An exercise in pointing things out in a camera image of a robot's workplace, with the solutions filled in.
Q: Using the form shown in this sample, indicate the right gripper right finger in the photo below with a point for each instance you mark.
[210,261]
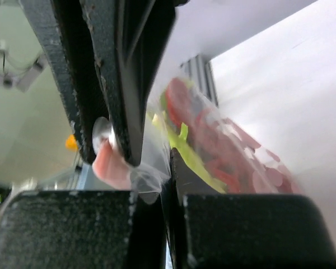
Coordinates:
[212,230]

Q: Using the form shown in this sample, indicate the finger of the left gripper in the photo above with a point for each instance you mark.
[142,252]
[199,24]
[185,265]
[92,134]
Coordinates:
[129,39]
[66,42]

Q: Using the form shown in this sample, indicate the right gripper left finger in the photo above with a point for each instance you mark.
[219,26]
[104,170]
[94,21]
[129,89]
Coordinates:
[83,229]

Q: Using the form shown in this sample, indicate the red toy lobster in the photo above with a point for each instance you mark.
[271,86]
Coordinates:
[228,153]

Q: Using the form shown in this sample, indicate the clear pink-dotted zip bag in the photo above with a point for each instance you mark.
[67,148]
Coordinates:
[154,170]

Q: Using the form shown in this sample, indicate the green white celery stalk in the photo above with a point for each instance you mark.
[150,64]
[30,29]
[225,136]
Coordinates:
[192,177]

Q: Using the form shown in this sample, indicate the left aluminium frame post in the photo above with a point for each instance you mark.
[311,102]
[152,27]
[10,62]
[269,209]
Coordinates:
[200,71]

